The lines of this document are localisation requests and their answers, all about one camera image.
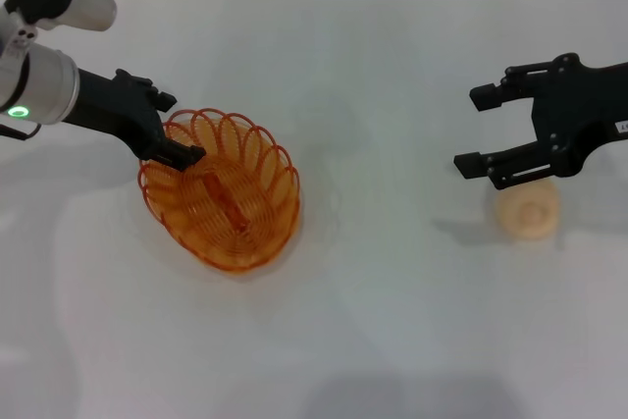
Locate orange wire basket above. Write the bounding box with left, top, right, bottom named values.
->
left=136, top=107, right=301, bottom=272

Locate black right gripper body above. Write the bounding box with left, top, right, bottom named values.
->
left=532, top=60, right=628, bottom=178

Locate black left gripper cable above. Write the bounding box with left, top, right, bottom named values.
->
left=0, top=120, right=43, bottom=141

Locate beige steamed bun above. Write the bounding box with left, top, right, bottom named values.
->
left=495, top=178, right=561, bottom=242

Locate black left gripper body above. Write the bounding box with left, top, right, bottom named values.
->
left=63, top=68, right=166, bottom=161

